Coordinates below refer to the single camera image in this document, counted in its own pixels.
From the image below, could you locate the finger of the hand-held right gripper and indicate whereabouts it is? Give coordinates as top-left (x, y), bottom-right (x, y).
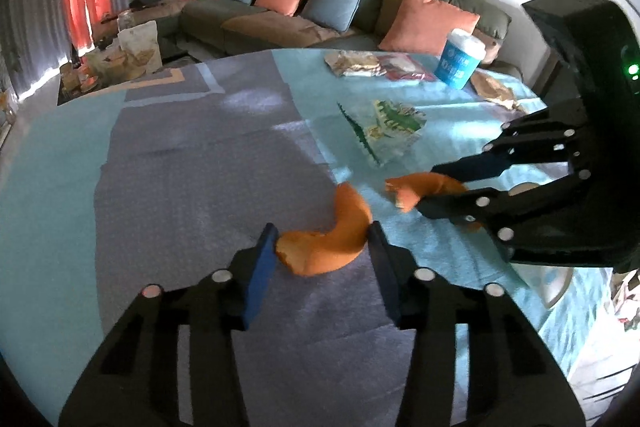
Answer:
top-left (416, 168), bottom-right (597, 254)
top-left (430, 99), bottom-right (594, 185)

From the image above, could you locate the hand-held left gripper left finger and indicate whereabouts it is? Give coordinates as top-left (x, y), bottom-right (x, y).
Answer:
top-left (59, 223), bottom-right (279, 427)

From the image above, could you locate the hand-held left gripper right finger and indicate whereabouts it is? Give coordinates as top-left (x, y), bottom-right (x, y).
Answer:
top-left (367, 221), bottom-right (586, 427)

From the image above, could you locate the small orange peel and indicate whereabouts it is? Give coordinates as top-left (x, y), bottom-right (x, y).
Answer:
top-left (385, 173), bottom-right (483, 233)

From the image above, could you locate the large orange peel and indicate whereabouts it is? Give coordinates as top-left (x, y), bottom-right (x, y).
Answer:
top-left (276, 182), bottom-right (373, 278)

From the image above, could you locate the brown paper bag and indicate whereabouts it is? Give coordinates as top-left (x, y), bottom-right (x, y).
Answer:
top-left (470, 71), bottom-right (528, 114)

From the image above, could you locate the green white snack wrapper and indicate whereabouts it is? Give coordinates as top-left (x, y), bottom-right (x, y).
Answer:
top-left (337, 99), bottom-right (428, 166)

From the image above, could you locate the blue white plastic tub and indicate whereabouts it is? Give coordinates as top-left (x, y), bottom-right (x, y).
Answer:
top-left (434, 28), bottom-right (487, 88)

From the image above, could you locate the brown cushion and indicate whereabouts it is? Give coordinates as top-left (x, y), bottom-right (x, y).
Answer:
top-left (472, 27), bottom-right (501, 64)

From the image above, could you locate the red snack packet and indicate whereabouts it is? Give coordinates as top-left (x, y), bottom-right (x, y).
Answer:
top-left (377, 54), bottom-right (437, 82)

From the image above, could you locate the teal grey table cloth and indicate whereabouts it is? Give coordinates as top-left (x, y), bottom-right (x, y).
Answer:
top-left (0, 48), bottom-right (616, 427)

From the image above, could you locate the beige snack packet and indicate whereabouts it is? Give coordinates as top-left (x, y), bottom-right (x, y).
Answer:
top-left (325, 50), bottom-right (388, 78)

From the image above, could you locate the beige paper bag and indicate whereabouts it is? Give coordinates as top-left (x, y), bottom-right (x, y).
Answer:
top-left (117, 21), bottom-right (161, 75)

